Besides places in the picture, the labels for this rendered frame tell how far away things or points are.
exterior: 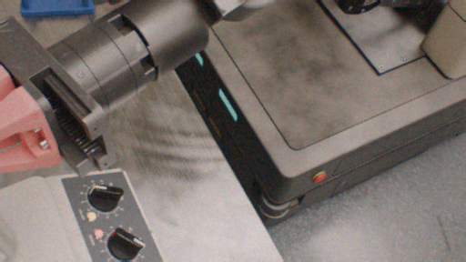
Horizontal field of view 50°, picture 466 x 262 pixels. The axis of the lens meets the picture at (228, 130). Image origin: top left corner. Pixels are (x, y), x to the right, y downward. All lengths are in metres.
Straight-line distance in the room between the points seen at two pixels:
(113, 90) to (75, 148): 0.05
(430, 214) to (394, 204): 0.10
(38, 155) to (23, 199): 0.17
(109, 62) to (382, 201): 1.26
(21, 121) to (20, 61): 0.04
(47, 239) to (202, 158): 0.21
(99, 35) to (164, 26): 0.04
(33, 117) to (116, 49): 0.07
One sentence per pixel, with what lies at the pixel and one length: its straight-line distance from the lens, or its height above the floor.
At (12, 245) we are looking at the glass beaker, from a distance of 0.46.
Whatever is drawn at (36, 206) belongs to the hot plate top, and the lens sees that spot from 0.50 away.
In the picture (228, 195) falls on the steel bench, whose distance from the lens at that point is 0.58.
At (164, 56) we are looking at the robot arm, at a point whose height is 1.02.
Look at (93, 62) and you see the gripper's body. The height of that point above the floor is 1.03.
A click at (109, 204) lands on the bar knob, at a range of 0.53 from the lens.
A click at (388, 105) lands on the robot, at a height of 0.36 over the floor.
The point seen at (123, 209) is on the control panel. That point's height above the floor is 0.79.
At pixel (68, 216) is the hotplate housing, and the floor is 0.82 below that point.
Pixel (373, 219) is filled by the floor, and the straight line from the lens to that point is 1.48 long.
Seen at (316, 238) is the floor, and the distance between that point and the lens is 1.41.
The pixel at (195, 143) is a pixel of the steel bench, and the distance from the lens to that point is 0.61.
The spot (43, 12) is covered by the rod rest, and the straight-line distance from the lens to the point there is 0.75.
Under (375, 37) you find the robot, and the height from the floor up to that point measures 0.38.
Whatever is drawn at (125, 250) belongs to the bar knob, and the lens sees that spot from 0.51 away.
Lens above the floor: 1.28
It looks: 58 degrees down
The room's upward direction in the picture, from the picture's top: 10 degrees clockwise
